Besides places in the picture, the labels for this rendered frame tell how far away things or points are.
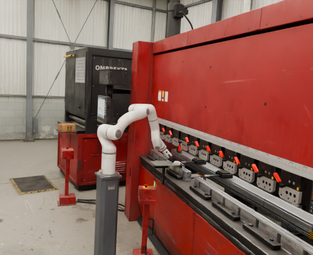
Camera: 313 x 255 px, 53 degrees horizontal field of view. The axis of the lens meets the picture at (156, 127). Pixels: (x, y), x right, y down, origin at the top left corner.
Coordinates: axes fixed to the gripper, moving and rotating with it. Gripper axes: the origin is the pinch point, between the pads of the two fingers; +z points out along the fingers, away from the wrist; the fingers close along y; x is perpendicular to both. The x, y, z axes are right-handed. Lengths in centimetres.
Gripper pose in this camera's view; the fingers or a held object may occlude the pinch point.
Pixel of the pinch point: (171, 160)
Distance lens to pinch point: 326.8
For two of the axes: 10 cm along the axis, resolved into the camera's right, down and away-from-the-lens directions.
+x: -7.5, 6.3, -1.8
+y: -3.4, -1.4, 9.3
